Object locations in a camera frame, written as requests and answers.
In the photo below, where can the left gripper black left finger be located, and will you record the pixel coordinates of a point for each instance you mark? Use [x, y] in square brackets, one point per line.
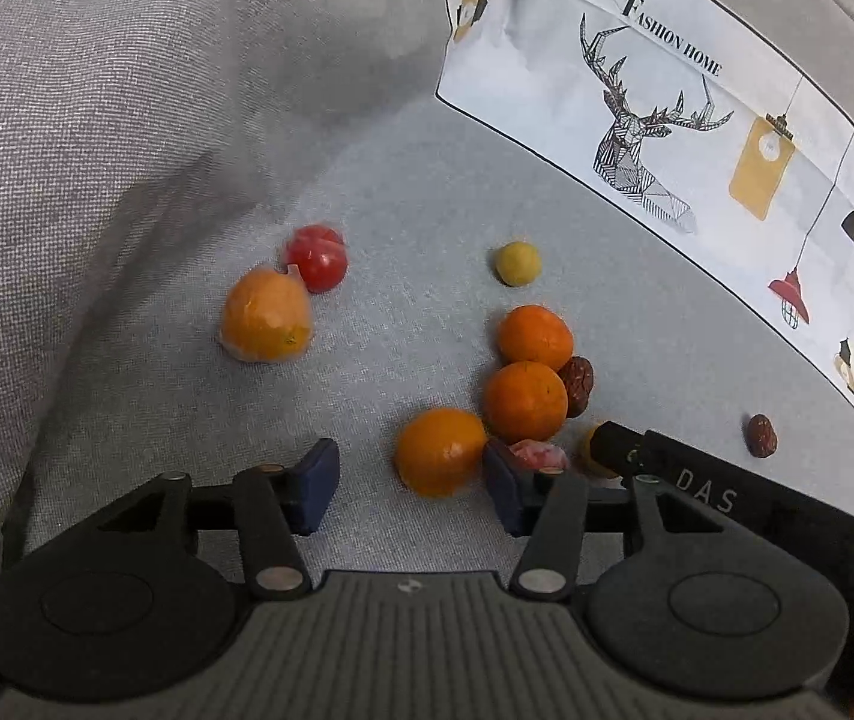
[268, 506]

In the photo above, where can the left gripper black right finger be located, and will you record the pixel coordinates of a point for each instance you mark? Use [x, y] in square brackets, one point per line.
[669, 540]

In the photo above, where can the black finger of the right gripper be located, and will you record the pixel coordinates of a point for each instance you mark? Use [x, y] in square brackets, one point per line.
[817, 533]

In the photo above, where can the orange mandarin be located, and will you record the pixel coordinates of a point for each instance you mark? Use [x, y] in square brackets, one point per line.
[440, 451]
[532, 333]
[525, 400]

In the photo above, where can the small yellow round fruit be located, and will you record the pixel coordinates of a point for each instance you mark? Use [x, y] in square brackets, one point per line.
[518, 264]

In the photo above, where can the wrapped pink red fruit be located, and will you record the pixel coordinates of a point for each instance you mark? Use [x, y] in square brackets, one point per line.
[540, 457]

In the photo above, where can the small yellow fruit hidden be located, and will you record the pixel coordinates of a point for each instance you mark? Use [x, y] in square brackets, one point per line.
[586, 460]

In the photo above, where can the dark red jujube far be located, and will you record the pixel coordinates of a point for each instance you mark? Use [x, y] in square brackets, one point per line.
[760, 436]

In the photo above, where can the dark red jujube date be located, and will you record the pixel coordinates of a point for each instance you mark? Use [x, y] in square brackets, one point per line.
[577, 374]

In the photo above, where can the wrapped orange fruit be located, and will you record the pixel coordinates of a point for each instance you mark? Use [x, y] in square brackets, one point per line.
[267, 316]

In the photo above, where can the deer print white cushion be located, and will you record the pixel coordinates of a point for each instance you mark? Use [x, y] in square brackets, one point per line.
[681, 114]

